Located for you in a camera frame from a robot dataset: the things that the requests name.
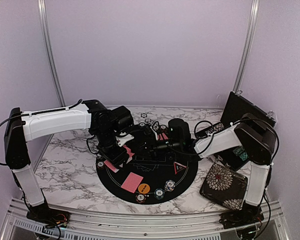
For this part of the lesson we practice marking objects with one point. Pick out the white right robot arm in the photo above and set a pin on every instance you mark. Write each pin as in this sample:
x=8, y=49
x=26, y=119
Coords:
x=259, y=178

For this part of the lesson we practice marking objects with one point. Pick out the black poker chip case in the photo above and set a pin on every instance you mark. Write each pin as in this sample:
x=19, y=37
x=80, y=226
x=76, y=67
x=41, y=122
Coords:
x=253, y=128

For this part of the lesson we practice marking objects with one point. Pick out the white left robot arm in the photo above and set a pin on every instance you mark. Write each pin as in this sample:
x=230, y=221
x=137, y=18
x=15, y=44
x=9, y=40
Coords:
x=23, y=127

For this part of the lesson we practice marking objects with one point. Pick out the red playing card deck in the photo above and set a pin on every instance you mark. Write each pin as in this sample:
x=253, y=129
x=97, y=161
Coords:
x=111, y=166

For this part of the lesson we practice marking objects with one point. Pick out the round black poker mat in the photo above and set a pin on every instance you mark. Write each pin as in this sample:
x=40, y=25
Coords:
x=155, y=170

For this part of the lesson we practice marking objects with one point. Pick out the orange big blind button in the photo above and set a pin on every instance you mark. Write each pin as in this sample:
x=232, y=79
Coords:
x=144, y=188

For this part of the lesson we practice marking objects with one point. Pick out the red triangular marker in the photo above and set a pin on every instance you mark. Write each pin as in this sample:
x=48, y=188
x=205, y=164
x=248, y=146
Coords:
x=178, y=167

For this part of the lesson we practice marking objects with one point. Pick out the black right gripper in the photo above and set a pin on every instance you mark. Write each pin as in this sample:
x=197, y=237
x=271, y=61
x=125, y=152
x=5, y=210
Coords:
x=151, y=147

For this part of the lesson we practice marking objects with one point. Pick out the floral fabric pouch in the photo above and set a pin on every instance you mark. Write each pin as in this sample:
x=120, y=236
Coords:
x=224, y=187

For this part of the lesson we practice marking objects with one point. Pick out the red poker chip stack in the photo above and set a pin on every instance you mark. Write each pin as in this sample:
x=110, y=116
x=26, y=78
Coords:
x=100, y=165

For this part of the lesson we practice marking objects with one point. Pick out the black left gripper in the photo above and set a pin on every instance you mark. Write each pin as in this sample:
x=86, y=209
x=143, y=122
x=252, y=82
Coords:
x=116, y=158

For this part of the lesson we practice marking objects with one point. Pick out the red black hundred chip stack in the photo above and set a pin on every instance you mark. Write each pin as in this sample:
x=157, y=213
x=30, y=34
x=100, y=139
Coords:
x=162, y=128

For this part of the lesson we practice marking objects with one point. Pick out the blue orange chips on marble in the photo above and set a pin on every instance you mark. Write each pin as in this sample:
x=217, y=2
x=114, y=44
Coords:
x=154, y=124

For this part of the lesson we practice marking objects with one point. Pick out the blue orange chip stack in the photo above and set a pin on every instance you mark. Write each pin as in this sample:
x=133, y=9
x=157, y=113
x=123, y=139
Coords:
x=169, y=185

